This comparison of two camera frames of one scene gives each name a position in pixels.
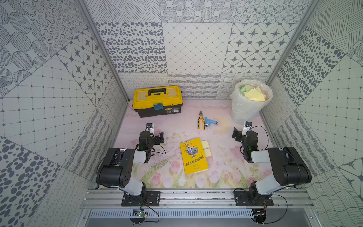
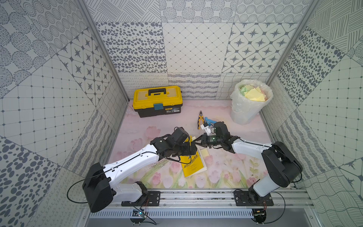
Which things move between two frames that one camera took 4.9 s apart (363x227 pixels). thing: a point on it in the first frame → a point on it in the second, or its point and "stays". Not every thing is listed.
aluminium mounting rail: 196,198 stays
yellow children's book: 193,158 stays
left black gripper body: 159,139 → 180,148
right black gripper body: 239,137 → 211,140
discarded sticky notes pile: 253,93 stays
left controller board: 138,216 stays
